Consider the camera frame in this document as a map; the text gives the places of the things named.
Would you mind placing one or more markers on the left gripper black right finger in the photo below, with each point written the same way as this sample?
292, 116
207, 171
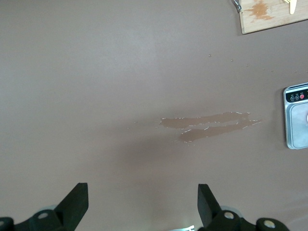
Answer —
209, 209

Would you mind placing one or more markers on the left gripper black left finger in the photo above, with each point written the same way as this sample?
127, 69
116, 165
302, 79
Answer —
69, 207

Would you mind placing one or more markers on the long brown sauce spill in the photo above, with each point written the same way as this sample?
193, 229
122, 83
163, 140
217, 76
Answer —
183, 123

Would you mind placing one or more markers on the silver digital kitchen scale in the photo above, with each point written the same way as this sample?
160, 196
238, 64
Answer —
297, 132

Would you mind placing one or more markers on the wooden cutting board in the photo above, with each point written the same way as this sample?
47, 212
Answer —
276, 19

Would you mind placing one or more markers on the yellow plastic knife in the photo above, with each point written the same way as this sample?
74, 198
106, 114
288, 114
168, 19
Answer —
293, 7

